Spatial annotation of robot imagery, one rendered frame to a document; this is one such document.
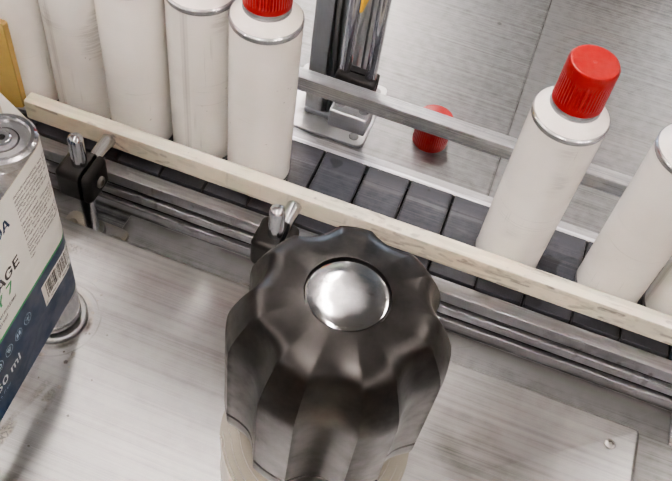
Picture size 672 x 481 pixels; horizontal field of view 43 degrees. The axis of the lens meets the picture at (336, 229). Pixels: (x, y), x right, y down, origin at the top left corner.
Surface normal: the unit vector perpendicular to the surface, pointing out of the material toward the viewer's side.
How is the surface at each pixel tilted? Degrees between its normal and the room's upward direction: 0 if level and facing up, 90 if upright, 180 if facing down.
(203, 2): 42
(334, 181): 0
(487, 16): 0
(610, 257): 90
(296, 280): 13
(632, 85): 0
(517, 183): 90
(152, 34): 90
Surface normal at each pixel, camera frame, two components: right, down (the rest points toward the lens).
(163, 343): 0.11, -0.59
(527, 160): -0.80, 0.43
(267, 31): 0.15, 0.09
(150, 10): 0.69, 0.62
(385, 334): 0.28, -0.44
